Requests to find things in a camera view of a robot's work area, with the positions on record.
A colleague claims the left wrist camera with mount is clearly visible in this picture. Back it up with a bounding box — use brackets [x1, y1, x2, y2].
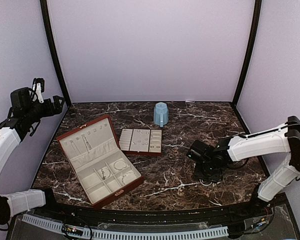
[30, 78, 45, 104]

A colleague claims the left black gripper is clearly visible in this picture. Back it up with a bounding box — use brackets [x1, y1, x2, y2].
[24, 95, 65, 124]

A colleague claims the silver bracelet back compartment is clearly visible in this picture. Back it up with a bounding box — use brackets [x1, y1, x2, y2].
[113, 160, 129, 171]

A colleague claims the black corner post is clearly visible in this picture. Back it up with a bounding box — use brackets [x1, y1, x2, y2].
[39, 0, 72, 108]
[231, 0, 262, 109]

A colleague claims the black right corner post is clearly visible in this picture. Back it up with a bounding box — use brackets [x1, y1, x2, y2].
[231, 0, 262, 109]

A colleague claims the brown jewelry box cream lining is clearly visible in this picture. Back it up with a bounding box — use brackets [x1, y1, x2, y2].
[57, 114, 144, 210]

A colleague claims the brown jewelry tray cream lining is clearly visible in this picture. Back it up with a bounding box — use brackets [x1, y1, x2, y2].
[119, 128, 163, 156]

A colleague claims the light blue upside-down mug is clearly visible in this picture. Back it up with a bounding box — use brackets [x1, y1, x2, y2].
[153, 102, 169, 128]

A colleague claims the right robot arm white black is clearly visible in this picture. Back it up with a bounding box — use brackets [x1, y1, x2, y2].
[186, 116, 300, 217]

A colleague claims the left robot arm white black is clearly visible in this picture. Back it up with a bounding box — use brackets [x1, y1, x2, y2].
[0, 95, 65, 225]

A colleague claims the white slotted cable duct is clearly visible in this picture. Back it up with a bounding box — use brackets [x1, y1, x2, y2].
[21, 214, 229, 240]

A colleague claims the black front table rail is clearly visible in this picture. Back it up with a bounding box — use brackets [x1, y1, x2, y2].
[34, 202, 273, 226]

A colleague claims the beaded necklace in lid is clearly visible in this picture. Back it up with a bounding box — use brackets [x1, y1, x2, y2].
[83, 134, 93, 151]

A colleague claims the small circuit board with leds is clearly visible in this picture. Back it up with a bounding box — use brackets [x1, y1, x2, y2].
[61, 224, 84, 237]

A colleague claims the black left corner post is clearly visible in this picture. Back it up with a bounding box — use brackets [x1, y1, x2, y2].
[39, 0, 72, 108]

